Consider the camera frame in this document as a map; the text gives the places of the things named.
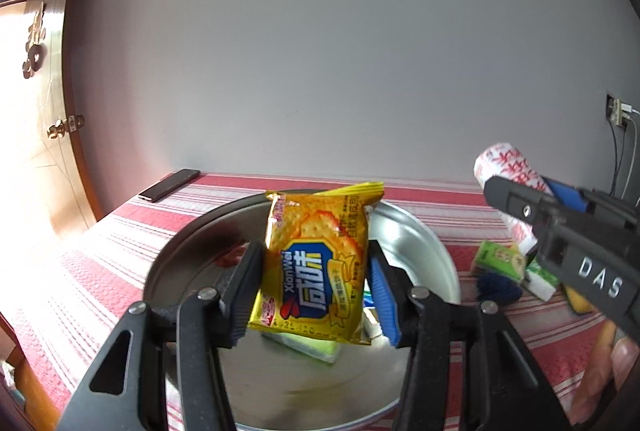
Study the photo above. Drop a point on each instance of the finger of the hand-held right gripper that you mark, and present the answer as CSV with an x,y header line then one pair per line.
x,y
510,196
565,193

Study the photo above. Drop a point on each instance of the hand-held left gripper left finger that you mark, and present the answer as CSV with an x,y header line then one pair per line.
x,y
247,291

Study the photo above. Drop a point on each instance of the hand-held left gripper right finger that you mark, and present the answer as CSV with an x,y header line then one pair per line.
x,y
385,301

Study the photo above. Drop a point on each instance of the pink white packet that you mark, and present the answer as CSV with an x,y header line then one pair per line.
x,y
505,166

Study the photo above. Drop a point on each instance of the yellow green sponge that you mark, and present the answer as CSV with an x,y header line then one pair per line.
x,y
580,303

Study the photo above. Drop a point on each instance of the yellow cracker packet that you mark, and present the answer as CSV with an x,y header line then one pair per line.
x,y
310,261

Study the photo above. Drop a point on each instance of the round metal tin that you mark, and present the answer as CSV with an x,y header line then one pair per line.
x,y
420,241

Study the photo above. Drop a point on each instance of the person's right hand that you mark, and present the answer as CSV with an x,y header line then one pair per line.
x,y
600,386

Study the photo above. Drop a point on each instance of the green white packet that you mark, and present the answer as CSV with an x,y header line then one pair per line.
x,y
542,283

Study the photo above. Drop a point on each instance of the dark blue cloth ball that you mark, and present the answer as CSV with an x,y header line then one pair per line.
x,y
497,288

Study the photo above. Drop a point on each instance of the white charger plug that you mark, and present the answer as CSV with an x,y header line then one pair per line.
x,y
624,112

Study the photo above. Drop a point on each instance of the dark smartphone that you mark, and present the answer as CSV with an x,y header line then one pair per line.
x,y
167,186

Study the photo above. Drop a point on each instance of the red white striped tablecloth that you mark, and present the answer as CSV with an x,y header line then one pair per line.
x,y
100,251

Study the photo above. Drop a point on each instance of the wooden door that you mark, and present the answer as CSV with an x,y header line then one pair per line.
x,y
60,191

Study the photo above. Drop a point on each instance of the door latch plate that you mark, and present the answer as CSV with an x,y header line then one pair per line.
x,y
76,123

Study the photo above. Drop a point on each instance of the brass door knob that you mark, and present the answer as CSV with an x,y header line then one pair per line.
x,y
56,131

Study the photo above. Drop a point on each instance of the wooden door decoration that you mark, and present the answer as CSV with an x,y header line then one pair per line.
x,y
34,41

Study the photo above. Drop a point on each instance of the wall socket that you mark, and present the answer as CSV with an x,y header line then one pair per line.
x,y
611,108

